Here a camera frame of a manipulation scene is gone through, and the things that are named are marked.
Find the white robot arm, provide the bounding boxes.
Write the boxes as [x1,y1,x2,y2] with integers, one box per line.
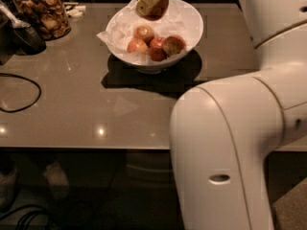
[170,0,307,230]

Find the hidden back red apple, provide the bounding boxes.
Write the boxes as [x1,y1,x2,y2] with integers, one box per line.
[133,25,154,43]

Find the middle small red apple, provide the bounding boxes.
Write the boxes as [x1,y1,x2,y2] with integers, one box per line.
[150,36,164,48]

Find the white ceramic bowl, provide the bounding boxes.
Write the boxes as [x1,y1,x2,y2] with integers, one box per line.
[106,0,204,75]

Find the white crumpled paper liner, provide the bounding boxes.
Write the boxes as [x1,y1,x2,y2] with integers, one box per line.
[96,0,193,65]

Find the small white items on table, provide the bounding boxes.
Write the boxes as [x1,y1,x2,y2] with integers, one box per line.
[65,5,86,18]

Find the glass jar of dried chips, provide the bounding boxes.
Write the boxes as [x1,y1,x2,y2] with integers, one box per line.
[12,0,71,40]

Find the black round appliance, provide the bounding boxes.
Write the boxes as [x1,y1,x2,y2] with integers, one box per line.
[12,27,46,55]

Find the white plastic scoop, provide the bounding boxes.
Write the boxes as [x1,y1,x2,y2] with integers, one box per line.
[0,1,31,29]

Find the right white shoe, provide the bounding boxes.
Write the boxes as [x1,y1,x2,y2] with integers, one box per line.
[43,162,69,200]

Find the white shoe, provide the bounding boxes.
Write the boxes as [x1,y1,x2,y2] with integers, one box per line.
[43,162,69,200]
[0,168,17,212]

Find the left white shoe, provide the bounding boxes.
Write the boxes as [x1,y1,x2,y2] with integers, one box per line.
[0,168,17,212]

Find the black cable on table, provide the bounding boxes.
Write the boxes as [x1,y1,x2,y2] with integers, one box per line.
[0,72,43,114]

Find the black cables on floor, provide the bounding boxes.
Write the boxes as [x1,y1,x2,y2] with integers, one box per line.
[0,204,56,230]

